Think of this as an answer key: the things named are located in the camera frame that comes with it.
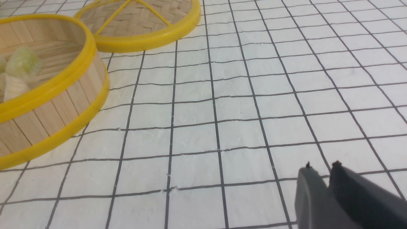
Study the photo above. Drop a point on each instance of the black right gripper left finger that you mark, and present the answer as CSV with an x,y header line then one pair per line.
x,y
315,206

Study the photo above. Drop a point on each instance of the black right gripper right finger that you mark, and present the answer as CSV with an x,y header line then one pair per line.
x,y
367,204

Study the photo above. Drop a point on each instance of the pale green dumpling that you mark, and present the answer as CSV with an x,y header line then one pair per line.
x,y
24,63

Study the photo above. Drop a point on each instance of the white dumpling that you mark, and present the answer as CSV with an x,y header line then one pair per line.
x,y
14,87

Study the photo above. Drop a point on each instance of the bamboo steamer lid yellow rim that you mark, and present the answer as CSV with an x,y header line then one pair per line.
x,y
124,26

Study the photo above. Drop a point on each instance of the bamboo steamer tray yellow rim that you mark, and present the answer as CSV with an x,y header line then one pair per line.
x,y
75,88

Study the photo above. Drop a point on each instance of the white grid tablecloth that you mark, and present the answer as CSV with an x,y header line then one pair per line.
x,y
209,132

